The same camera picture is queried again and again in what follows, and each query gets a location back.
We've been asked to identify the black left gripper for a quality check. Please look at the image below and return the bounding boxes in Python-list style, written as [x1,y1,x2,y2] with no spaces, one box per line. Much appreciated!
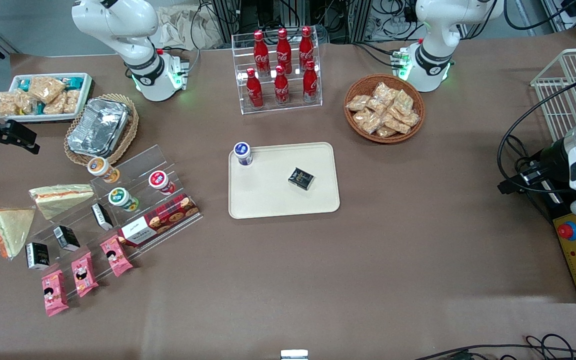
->
[497,137,576,196]

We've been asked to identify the triangle sandwich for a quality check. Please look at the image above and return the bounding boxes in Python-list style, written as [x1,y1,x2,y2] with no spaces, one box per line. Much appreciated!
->
[0,207,36,261]
[28,183,96,222]

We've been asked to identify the white rectangular snack tray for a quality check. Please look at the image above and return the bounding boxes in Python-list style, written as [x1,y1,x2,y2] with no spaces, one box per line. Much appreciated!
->
[0,72,93,124]

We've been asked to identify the beige plastic tray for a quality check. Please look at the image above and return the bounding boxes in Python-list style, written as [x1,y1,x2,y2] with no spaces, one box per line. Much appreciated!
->
[228,142,341,220]

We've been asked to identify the large clear rice cracker bag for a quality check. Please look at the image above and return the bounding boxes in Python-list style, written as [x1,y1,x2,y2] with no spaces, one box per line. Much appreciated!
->
[27,75,67,105]

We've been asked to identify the silver foil container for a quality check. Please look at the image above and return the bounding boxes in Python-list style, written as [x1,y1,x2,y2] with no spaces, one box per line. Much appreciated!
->
[66,97,130,156]

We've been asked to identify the orange lid yogurt cup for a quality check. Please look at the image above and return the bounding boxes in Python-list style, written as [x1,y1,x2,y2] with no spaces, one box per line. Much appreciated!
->
[86,156,121,184]

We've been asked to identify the small black snack box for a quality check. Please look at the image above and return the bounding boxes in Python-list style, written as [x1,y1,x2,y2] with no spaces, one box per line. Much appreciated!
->
[52,225,81,252]
[91,202,114,232]
[288,167,316,191]
[25,241,51,271]

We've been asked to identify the oval tan wicker basket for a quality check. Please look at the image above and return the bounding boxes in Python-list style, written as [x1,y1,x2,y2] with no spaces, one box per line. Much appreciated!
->
[63,93,140,167]

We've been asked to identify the green lid yogurt cup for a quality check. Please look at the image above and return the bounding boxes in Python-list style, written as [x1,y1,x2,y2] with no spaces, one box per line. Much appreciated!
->
[108,187,140,213]

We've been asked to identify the clear acrylic stepped display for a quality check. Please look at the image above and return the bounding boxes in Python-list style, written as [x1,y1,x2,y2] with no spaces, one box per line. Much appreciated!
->
[32,144,204,302]

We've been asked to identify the red lid yogurt cup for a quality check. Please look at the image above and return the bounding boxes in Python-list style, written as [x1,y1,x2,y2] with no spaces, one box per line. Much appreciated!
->
[148,170,176,196]

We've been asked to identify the pink snack packet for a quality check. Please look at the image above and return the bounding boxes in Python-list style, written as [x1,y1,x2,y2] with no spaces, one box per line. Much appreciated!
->
[71,251,100,299]
[99,234,134,278]
[41,269,70,318]

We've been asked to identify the red tartan cookie box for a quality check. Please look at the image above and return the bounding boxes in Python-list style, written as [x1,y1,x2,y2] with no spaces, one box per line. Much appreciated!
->
[117,193,201,247]

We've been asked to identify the round brown wicker basket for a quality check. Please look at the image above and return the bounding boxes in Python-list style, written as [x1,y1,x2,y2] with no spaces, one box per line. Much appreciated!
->
[343,73,426,145]

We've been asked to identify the crumpled beige paper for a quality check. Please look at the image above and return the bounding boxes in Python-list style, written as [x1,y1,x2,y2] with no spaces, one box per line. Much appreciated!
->
[155,5,224,51]

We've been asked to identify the blue lid yogurt cup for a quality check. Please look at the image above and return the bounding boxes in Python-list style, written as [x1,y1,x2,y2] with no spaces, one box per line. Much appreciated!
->
[233,142,254,167]

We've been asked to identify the red cola bottle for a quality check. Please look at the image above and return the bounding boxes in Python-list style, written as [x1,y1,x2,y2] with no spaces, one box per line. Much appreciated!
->
[298,26,315,71]
[302,60,319,104]
[275,28,293,75]
[273,64,290,106]
[253,30,271,77]
[245,67,265,110]

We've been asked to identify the clear acrylic bottle rack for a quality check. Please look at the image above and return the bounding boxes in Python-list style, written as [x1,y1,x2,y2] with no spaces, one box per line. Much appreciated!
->
[231,27,323,116]

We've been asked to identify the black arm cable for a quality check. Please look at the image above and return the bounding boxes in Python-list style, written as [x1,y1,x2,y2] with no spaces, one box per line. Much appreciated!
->
[496,80,576,194]

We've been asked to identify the white wire basket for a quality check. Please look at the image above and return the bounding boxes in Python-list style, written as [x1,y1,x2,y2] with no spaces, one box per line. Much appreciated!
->
[530,48,576,144]

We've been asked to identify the black floor cable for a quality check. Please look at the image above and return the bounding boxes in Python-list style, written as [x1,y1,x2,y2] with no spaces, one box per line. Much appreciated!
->
[412,333,576,360]

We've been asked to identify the aluminium frame with cables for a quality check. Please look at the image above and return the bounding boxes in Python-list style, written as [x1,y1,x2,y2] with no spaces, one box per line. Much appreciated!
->
[212,0,421,45]

